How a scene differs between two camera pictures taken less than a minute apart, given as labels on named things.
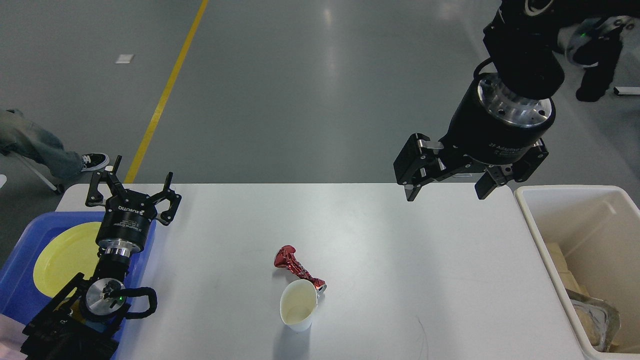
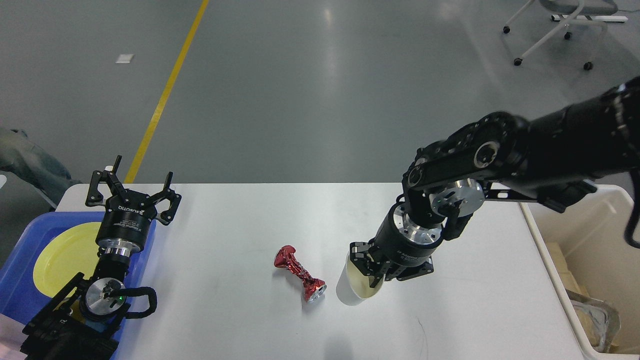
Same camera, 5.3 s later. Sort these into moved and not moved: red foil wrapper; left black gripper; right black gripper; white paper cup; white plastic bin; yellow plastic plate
Moved: right black gripper; white paper cup
Not moved: yellow plastic plate; left black gripper; white plastic bin; red foil wrapper
